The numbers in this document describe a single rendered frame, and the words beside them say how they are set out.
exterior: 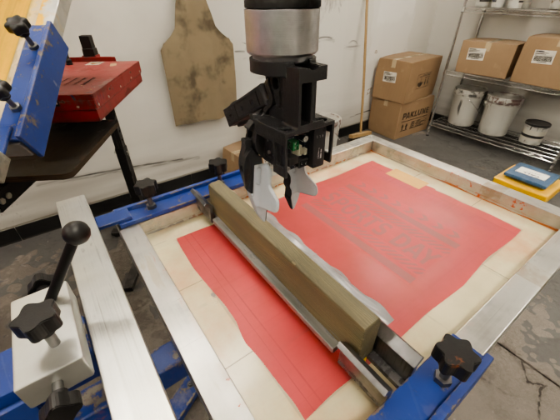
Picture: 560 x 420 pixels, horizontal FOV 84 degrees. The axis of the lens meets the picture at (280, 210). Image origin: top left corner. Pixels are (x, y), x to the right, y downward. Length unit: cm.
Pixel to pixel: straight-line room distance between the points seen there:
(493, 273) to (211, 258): 52
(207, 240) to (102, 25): 187
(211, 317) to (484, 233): 58
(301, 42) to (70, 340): 38
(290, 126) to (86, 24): 206
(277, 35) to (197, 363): 38
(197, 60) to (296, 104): 218
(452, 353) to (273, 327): 24
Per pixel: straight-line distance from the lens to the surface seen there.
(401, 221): 74
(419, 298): 58
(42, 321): 37
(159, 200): 72
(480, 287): 65
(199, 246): 65
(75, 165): 111
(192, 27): 247
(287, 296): 49
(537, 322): 212
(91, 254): 56
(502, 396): 176
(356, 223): 70
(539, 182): 104
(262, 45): 33
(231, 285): 56
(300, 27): 33
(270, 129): 34
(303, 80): 32
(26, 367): 41
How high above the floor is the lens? 137
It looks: 35 degrees down
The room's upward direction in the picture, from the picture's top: straight up
